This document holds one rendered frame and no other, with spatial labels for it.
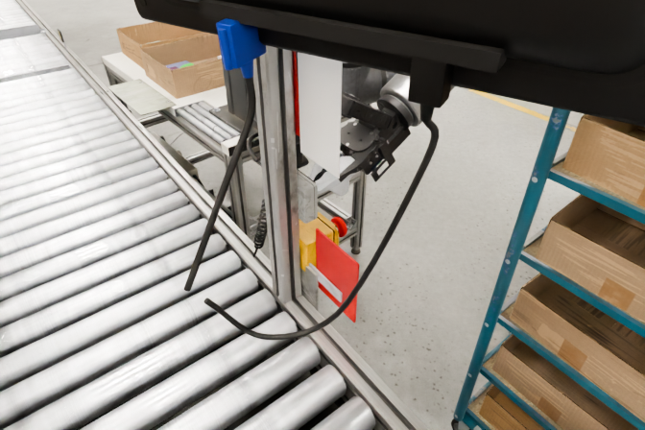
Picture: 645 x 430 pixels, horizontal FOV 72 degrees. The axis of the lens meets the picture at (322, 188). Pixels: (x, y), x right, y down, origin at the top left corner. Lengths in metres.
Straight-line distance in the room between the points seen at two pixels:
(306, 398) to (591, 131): 0.62
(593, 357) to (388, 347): 0.80
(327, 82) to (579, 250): 0.59
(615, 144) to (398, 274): 1.24
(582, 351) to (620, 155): 0.42
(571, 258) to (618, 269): 0.08
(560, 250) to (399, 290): 1.00
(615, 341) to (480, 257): 0.99
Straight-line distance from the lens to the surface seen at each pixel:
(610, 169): 0.86
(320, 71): 0.54
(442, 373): 1.67
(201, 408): 0.73
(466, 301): 1.89
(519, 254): 0.98
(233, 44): 0.37
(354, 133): 0.74
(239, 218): 1.41
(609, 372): 1.07
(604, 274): 0.95
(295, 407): 0.71
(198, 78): 1.61
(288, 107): 0.60
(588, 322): 1.20
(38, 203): 1.23
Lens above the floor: 1.37
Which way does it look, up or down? 35 degrees down
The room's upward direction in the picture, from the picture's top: straight up
